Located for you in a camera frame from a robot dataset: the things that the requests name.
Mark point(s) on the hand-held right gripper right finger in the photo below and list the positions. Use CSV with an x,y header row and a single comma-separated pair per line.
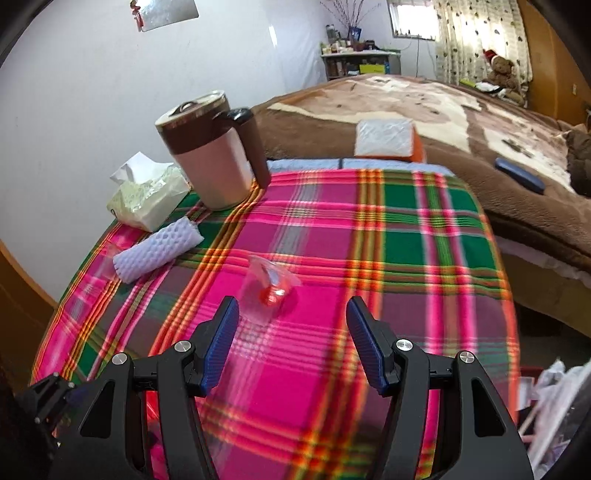
x,y
369,350

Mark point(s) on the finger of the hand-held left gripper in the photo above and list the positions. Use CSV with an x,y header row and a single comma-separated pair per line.
x,y
46,401

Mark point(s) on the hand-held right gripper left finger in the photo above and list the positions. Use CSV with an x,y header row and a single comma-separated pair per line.
x,y
221,341

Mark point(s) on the clear plastic cup red residue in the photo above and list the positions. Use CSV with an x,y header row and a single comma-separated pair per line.
x,y
272,290

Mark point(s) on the bin with white plastic bag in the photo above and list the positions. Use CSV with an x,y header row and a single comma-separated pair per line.
x,y
554,397

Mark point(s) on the white foam net sleeve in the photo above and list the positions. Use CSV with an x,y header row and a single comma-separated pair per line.
x,y
157,251

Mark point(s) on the plaid tablecloth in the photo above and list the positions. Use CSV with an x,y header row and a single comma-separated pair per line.
x,y
323,230

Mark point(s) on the soft tissue pack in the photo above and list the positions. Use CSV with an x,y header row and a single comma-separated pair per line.
x,y
147,203

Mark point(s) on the brown and beige lidded mug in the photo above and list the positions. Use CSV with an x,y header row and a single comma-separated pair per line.
x,y
212,170

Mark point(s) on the light blue pad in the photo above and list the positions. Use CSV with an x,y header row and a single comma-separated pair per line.
x,y
304,164

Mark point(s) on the white bed skirt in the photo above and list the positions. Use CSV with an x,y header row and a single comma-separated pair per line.
x,y
545,258

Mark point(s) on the orange box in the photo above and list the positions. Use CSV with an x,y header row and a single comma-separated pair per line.
x,y
418,150

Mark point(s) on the black remote control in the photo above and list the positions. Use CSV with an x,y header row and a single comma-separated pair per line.
x,y
519,175

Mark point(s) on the brown bed blanket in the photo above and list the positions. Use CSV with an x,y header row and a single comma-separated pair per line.
x,y
323,120

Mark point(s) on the dark brown jacket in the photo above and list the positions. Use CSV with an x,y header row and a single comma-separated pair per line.
x,y
579,161

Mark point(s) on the cluttered white shelf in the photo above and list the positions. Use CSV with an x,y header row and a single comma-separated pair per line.
x,y
351,64

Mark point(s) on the brown teddy bear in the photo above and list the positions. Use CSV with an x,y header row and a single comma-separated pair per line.
x,y
503,71

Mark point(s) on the patterned curtain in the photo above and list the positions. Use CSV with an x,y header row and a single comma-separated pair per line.
x,y
466,41

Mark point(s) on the wooden wardrobe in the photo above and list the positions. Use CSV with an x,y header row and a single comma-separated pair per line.
x,y
549,69

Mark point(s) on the window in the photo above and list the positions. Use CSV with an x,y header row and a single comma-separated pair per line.
x,y
413,18

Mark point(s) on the red hanging ornament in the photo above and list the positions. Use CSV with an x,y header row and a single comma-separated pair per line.
x,y
135,16

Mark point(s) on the bare decorative branches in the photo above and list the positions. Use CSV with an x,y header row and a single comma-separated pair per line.
x,y
346,11

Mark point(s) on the wall mirror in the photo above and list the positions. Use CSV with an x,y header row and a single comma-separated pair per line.
x,y
166,14

